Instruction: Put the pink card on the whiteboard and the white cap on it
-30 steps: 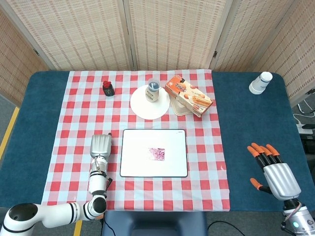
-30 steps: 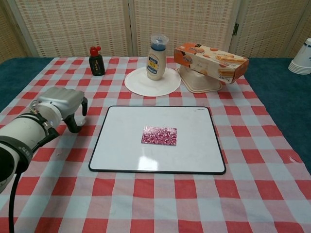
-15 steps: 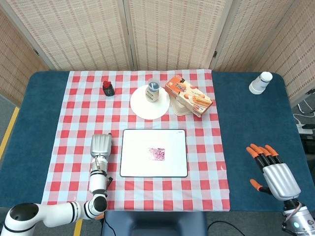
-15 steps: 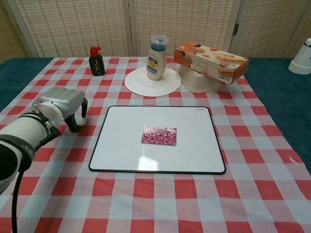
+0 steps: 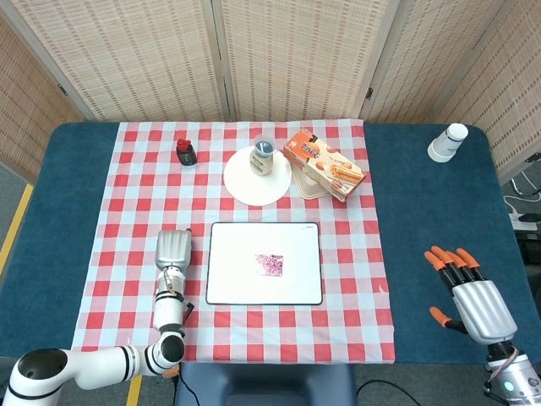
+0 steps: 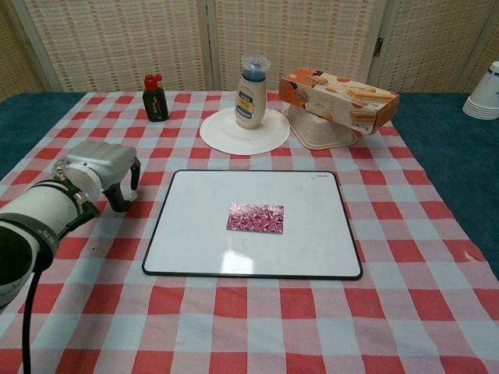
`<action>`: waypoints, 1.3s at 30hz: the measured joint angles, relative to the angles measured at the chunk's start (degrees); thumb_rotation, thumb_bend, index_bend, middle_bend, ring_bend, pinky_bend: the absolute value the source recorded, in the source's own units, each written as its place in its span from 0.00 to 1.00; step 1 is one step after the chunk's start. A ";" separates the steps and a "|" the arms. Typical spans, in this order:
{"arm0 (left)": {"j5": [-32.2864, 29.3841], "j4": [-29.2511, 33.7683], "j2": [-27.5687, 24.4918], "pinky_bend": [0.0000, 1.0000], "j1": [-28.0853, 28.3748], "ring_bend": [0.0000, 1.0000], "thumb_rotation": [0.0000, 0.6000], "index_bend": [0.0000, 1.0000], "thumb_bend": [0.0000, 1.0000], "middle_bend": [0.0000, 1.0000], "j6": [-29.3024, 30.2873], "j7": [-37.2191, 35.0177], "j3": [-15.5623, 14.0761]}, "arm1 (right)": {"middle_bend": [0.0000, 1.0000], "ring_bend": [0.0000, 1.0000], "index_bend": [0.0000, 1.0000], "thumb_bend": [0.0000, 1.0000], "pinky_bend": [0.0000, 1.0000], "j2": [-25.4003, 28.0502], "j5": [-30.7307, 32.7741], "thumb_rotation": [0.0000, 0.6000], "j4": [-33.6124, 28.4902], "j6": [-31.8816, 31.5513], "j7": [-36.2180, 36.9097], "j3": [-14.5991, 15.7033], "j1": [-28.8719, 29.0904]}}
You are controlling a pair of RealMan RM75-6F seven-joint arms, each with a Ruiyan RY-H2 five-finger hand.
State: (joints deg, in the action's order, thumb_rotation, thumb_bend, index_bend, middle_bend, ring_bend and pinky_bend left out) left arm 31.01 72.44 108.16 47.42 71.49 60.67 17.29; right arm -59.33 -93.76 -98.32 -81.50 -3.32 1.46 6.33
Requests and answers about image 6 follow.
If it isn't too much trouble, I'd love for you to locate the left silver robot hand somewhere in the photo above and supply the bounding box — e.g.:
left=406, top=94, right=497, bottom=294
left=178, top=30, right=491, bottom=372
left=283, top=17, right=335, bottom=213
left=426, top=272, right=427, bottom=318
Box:
left=52, top=140, right=141, bottom=213

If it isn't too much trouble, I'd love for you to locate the red patterned candy packet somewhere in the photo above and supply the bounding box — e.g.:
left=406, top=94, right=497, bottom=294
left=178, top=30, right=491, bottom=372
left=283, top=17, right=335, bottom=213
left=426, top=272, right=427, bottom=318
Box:
left=225, top=202, right=286, bottom=236

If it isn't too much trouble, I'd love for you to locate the black ink bottle red cap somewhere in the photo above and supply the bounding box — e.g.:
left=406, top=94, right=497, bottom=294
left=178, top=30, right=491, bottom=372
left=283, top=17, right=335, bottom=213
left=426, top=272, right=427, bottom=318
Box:
left=142, top=72, right=170, bottom=123

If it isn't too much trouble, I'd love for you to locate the woven folding screen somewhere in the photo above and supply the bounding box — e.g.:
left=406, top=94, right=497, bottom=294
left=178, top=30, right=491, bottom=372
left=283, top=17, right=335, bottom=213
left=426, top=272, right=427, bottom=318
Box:
left=0, top=0, right=499, bottom=99

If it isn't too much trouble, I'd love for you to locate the round white paper plate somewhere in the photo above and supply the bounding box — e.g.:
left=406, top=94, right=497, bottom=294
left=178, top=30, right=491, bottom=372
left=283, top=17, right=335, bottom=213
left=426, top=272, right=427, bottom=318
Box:
left=199, top=107, right=291, bottom=156

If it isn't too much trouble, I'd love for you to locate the cream squeeze bottle blue cap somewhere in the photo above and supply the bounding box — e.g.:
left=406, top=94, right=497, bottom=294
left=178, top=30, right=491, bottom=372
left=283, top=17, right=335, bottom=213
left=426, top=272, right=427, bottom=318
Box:
left=234, top=55, right=272, bottom=131

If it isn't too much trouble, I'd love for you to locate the red white checkered tablecloth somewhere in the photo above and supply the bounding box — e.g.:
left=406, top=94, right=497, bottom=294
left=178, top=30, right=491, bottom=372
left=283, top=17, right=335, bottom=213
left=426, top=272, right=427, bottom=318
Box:
left=0, top=90, right=499, bottom=374

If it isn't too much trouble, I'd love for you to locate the cream plastic food container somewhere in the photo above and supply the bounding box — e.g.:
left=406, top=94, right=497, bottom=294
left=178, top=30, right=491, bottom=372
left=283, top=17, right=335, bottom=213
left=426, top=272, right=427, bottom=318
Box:
left=281, top=104, right=358, bottom=150

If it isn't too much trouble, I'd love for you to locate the orange biscuit box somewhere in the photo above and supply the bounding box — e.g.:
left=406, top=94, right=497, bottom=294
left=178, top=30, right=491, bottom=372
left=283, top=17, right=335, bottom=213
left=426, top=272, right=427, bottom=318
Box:
left=278, top=68, right=400, bottom=136

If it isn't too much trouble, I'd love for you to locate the stack of white paper cups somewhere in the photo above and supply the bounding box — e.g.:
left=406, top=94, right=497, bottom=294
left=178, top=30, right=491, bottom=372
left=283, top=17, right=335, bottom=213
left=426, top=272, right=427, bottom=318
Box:
left=462, top=60, right=499, bottom=121

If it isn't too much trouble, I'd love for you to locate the white board black frame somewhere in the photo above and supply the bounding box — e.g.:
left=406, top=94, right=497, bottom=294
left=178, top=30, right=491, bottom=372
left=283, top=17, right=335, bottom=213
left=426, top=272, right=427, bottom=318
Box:
left=142, top=169, right=364, bottom=281

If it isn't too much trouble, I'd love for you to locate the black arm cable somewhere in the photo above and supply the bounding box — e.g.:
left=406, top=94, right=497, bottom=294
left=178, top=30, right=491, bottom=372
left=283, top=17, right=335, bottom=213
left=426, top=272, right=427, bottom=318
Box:
left=22, top=268, right=43, bottom=374

